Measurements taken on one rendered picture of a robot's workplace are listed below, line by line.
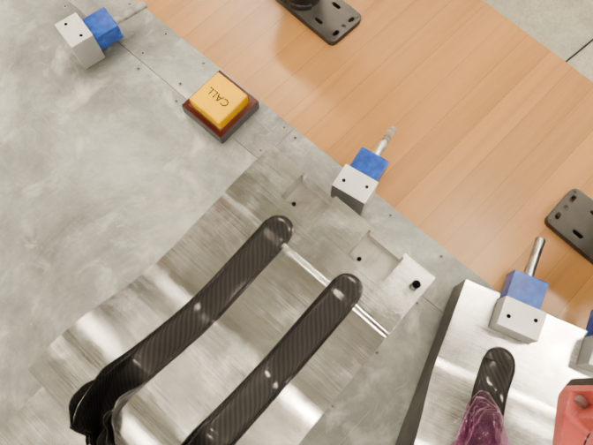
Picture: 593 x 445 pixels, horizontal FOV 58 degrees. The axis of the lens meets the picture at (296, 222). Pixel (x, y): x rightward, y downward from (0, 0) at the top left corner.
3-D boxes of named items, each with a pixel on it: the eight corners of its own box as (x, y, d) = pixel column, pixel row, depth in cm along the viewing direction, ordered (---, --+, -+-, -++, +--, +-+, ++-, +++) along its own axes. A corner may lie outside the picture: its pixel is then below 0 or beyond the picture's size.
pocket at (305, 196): (304, 181, 70) (305, 170, 67) (335, 207, 69) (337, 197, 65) (281, 206, 69) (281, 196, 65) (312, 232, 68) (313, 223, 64)
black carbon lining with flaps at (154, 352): (274, 212, 67) (271, 184, 58) (374, 297, 64) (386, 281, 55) (63, 433, 59) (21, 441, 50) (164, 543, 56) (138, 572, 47)
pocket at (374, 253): (368, 234, 68) (372, 225, 64) (401, 261, 67) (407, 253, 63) (345, 260, 67) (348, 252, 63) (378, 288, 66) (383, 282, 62)
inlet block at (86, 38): (141, 4, 85) (131, -20, 80) (158, 26, 84) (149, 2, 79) (69, 47, 83) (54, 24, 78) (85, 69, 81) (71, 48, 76)
